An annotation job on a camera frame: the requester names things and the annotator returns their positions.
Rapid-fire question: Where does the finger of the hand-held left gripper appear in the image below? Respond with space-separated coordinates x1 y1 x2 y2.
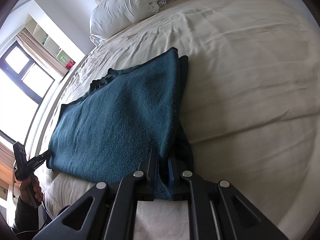
31 150 53 172

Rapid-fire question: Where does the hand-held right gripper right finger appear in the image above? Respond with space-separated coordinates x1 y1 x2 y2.
167 156 288 240

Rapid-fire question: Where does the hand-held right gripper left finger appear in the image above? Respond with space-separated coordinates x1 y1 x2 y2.
31 147 160 240

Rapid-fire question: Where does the dark green sweater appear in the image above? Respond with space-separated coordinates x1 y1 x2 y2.
46 47 194 201

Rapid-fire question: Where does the person's left forearm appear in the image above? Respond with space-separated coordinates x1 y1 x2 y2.
14 195 48 233

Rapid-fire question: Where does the person's left hand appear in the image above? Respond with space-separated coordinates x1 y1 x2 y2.
19 174 44 206

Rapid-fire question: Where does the black framed window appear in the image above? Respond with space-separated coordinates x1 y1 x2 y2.
0 41 56 143

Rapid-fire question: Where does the beige curtain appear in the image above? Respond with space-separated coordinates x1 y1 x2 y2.
15 29 69 77

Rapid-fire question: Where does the bed with beige sheet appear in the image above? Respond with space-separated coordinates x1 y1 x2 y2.
37 0 320 240

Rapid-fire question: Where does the white pillow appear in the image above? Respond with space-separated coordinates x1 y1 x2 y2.
89 0 161 43

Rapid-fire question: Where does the white wall shelf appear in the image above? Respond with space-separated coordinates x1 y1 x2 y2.
24 14 87 75

